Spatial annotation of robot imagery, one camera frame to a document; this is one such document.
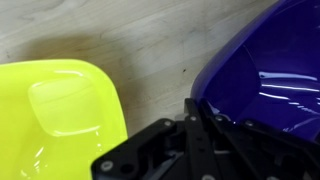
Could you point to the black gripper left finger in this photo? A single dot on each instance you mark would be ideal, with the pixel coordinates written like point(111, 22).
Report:
point(160, 153)

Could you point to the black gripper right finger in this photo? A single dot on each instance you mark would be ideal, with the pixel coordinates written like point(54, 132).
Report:
point(266, 153)

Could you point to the blue plastic bowl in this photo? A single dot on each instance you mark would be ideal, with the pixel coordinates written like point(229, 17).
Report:
point(273, 66)

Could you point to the yellow plastic bowl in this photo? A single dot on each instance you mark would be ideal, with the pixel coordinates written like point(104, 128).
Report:
point(56, 120)

